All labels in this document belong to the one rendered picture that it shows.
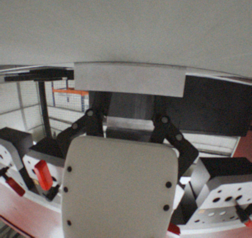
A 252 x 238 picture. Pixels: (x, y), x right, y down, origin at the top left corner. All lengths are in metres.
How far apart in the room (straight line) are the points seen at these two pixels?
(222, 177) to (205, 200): 0.06
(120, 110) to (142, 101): 0.14
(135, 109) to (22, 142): 0.57
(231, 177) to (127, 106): 0.60
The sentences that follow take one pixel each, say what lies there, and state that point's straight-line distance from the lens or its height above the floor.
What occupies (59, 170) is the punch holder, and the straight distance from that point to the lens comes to 0.27.
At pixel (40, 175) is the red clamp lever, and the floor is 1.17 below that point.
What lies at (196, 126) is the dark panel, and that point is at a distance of 0.83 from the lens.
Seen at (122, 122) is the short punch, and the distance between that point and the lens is 0.20.
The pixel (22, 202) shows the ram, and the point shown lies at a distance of 0.64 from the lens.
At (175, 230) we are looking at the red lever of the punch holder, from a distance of 0.32.
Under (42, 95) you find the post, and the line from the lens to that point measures 1.34.
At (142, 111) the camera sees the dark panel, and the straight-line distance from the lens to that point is 0.72.
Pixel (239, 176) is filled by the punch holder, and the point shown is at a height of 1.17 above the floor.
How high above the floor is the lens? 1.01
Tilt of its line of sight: 17 degrees up
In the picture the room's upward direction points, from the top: 177 degrees counter-clockwise
